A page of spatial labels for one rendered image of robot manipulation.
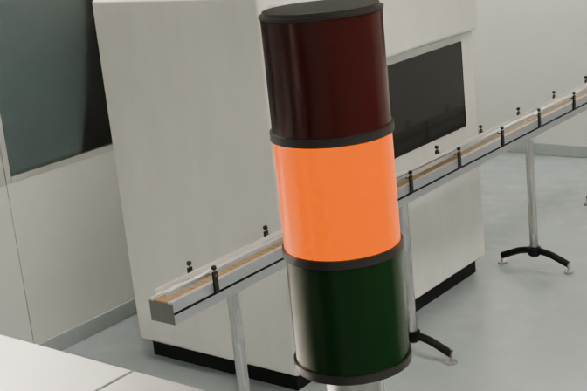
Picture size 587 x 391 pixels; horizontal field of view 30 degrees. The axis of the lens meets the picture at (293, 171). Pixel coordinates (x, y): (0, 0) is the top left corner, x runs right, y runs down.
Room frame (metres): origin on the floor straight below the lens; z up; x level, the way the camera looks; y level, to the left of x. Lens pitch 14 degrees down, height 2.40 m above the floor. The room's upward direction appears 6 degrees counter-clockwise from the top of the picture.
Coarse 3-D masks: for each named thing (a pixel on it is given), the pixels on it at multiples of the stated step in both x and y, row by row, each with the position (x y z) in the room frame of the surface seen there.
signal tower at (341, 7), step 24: (336, 0) 0.45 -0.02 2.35; (360, 0) 0.44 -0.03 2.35; (288, 144) 0.42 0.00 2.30; (312, 144) 0.41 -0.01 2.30; (336, 144) 0.41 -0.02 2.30; (312, 264) 0.41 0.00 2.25; (336, 264) 0.41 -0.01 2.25; (360, 264) 0.41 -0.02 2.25; (408, 360) 0.42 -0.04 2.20; (336, 384) 0.41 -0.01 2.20; (360, 384) 0.41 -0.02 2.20
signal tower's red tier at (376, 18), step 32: (288, 32) 0.42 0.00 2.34; (320, 32) 0.41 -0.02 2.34; (352, 32) 0.41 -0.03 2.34; (288, 64) 0.42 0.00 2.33; (320, 64) 0.41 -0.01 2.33; (352, 64) 0.41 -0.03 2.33; (384, 64) 0.43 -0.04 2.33; (288, 96) 0.42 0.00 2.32; (320, 96) 0.41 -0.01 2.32; (352, 96) 0.41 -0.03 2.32; (384, 96) 0.42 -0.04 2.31; (288, 128) 0.42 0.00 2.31; (320, 128) 0.41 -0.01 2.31; (352, 128) 0.41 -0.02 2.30
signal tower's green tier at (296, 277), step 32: (288, 288) 0.43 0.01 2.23; (320, 288) 0.41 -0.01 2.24; (352, 288) 0.41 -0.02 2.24; (384, 288) 0.42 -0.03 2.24; (320, 320) 0.41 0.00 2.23; (352, 320) 0.41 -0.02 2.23; (384, 320) 0.42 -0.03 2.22; (320, 352) 0.42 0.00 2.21; (352, 352) 0.41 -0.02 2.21; (384, 352) 0.41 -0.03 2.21
